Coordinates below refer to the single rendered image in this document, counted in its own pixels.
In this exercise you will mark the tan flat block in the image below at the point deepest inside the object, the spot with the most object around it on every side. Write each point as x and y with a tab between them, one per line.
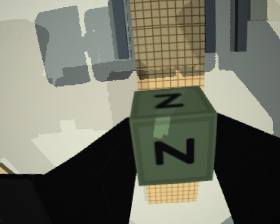
4	169

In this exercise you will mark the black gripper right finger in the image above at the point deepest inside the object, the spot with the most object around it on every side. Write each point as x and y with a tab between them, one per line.
247	166

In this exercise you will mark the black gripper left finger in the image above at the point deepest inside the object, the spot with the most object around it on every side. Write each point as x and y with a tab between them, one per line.
93	187

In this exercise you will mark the green cube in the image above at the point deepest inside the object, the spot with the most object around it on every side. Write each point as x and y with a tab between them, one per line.
173	134

